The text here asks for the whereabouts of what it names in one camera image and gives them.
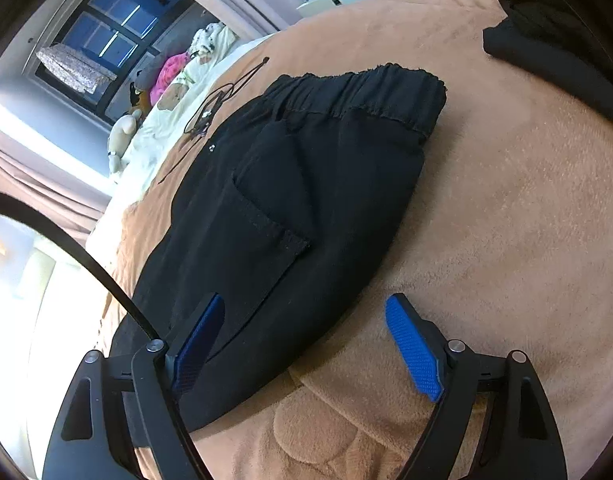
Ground cream bear-print bedspread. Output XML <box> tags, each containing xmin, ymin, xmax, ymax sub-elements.
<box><xmin>111</xmin><ymin>27</ymin><xmax>272</xmax><ymax>196</ymax></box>

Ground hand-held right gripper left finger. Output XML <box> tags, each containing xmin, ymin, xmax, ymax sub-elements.
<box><xmin>41</xmin><ymin>292</ymin><xmax>225</xmax><ymax>480</ymax></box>

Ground pink curtain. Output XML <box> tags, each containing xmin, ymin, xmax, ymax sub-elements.
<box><xmin>0</xmin><ymin>130</ymin><xmax>112</xmax><ymax>246</ymax></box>

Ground dark window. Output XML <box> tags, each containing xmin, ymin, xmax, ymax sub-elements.
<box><xmin>36</xmin><ymin>0</ymin><xmax>197</xmax><ymax>126</ymax></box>

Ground brown blanket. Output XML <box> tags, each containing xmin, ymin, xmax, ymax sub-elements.
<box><xmin>86</xmin><ymin>0</ymin><xmax>613</xmax><ymax>480</ymax></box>

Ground black elastic-waist pants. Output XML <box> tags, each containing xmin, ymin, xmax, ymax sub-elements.
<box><xmin>111</xmin><ymin>61</ymin><xmax>448</xmax><ymax>433</ymax></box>

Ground black cable with small device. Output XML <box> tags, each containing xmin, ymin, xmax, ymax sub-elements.
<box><xmin>159</xmin><ymin>56</ymin><xmax>270</xmax><ymax>184</ymax></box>

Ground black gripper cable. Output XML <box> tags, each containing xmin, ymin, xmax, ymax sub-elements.
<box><xmin>0</xmin><ymin>187</ymin><xmax>160</xmax><ymax>343</ymax></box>

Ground beige plush toy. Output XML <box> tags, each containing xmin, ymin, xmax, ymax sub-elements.
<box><xmin>108</xmin><ymin>112</ymin><xmax>143</xmax><ymax>176</ymax></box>

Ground dark plush toy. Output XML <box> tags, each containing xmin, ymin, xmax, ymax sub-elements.
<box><xmin>128</xmin><ymin>82</ymin><xmax>152</xmax><ymax>111</ymax></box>

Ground spotted plush toy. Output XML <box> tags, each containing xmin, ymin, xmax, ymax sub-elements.
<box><xmin>189</xmin><ymin>24</ymin><xmax>222</xmax><ymax>58</ymax></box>

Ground floral hanging garment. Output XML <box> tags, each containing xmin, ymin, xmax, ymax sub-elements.
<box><xmin>38</xmin><ymin>44</ymin><xmax>118</xmax><ymax>95</ymax></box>

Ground stack of folded dark clothes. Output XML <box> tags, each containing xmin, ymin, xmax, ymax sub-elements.
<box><xmin>483</xmin><ymin>0</ymin><xmax>613</xmax><ymax>128</ymax></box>

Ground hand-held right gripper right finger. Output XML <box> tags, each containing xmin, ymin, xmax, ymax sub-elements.
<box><xmin>385</xmin><ymin>294</ymin><xmax>569</xmax><ymax>480</ymax></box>

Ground pink plush toy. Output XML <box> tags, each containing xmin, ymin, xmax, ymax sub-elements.
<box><xmin>150</xmin><ymin>54</ymin><xmax>190</xmax><ymax>103</ymax></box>

